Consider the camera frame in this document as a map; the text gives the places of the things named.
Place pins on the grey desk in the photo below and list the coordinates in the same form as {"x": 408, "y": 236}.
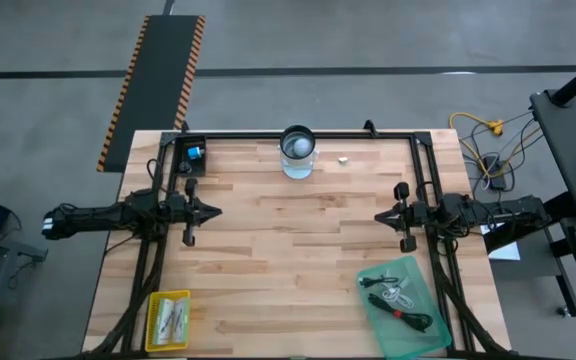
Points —
{"x": 568, "y": 150}

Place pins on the white and green box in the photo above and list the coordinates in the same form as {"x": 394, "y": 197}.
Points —
{"x": 164, "y": 320}
{"x": 181, "y": 320}

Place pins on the black power brick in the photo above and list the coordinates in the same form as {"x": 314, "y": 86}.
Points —
{"x": 495, "y": 175}

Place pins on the yellow plastic bin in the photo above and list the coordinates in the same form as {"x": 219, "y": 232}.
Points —
{"x": 151, "y": 320}

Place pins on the black table clamp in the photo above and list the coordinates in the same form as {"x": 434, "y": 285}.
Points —
{"x": 370, "y": 128}
{"x": 184, "y": 127}

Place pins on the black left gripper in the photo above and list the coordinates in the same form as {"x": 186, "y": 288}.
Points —
{"x": 188, "y": 212}

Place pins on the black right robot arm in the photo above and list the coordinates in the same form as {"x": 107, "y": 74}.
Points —
{"x": 498, "y": 212}

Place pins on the teal plastic bin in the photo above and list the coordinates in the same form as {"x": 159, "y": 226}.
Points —
{"x": 393, "y": 340}

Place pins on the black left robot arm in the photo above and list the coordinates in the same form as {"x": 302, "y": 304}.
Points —
{"x": 98, "y": 217}

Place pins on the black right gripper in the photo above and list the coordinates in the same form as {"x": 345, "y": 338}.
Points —
{"x": 418, "y": 216}

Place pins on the black aluminium table frame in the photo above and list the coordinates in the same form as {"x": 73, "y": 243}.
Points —
{"x": 248, "y": 135}

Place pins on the black desk leg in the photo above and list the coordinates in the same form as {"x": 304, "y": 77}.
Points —
{"x": 513, "y": 239}

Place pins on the blue cylinder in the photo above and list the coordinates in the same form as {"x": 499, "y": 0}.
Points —
{"x": 196, "y": 152}

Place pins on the black mat with hazard stripes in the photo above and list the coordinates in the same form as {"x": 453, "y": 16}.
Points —
{"x": 158, "y": 75}

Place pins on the black storage tray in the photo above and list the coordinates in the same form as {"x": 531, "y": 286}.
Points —
{"x": 180, "y": 150}

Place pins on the small white cube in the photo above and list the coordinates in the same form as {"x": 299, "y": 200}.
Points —
{"x": 343, "y": 160}

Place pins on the white paper sheet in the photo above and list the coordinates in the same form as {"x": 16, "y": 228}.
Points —
{"x": 505, "y": 252}

